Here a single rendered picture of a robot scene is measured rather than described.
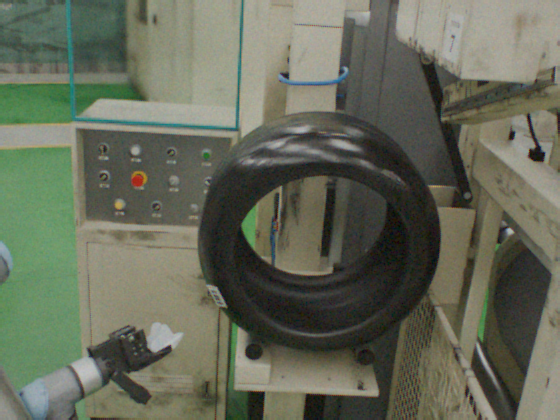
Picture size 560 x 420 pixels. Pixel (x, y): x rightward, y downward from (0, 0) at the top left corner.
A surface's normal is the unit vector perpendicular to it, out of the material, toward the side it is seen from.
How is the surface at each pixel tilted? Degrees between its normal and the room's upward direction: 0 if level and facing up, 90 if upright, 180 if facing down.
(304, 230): 90
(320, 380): 0
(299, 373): 0
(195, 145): 90
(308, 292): 80
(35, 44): 90
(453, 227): 90
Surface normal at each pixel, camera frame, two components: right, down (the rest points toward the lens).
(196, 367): 0.01, 0.37
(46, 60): 0.38, 0.36
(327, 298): -0.14, -0.54
